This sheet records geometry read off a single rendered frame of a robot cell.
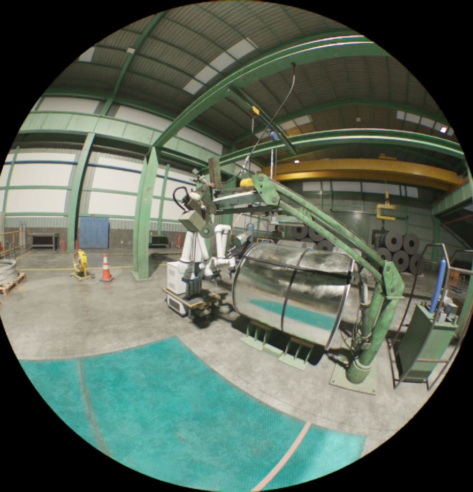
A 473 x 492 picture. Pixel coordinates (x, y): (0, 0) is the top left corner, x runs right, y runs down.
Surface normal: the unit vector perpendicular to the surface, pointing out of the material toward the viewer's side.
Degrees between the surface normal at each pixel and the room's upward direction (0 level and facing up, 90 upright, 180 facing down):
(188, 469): 0
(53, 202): 90
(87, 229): 90
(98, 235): 90
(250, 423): 0
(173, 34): 172
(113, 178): 90
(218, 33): 172
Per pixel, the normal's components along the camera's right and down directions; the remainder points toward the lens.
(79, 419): 0.09, -0.99
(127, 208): 0.74, 0.12
